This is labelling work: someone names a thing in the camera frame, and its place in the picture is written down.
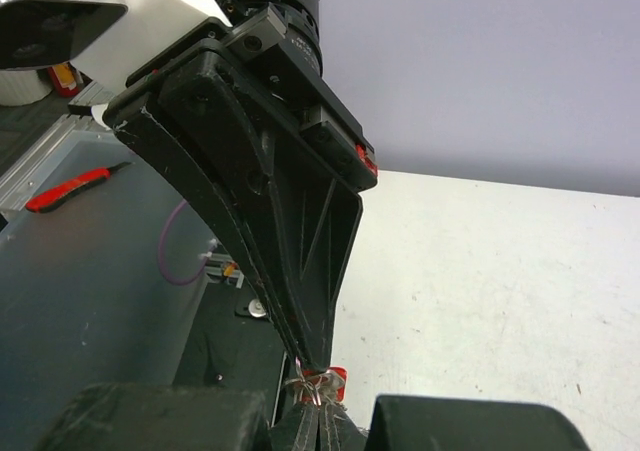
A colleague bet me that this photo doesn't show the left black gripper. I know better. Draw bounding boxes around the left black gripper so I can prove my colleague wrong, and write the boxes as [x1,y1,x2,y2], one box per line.
[106,4,378,371]

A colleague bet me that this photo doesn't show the red key tag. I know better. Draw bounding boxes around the red key tag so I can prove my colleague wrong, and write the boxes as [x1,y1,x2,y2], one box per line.
[320,367,348,404]

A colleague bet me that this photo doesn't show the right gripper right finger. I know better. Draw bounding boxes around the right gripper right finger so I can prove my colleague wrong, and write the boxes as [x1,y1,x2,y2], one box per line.
[318,395,589,450]

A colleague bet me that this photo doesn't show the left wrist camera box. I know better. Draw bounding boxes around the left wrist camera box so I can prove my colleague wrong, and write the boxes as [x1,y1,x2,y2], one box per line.
[1,0,230,93]

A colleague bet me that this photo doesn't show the aluminium frame rail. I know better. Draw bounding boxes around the aluminium frame rail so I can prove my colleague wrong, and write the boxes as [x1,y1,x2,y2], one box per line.
[1,83,114,220]

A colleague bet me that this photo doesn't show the white ribbed bucket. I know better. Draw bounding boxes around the white ribbed bucket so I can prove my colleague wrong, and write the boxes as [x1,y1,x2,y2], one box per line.
[0,70,52,107]

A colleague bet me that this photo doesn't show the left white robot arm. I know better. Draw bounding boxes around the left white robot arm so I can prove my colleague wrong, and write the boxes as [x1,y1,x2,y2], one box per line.
[106,0,378,371]

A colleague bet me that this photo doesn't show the red handled tool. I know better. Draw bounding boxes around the red handled tool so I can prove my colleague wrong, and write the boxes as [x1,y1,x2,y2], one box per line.
[25,162,131,214]

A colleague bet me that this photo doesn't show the silver keyring with red tag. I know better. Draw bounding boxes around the silver keyring with red tag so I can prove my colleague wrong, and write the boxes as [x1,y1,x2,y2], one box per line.
[283,358,325,407]

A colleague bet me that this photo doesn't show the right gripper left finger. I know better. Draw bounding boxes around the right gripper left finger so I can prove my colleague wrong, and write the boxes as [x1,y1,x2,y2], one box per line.
[34,383,318,450]

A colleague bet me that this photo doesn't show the red fire extinguisher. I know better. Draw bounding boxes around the red fire extinguisher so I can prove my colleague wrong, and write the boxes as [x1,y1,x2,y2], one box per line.
[47,63,80,98]

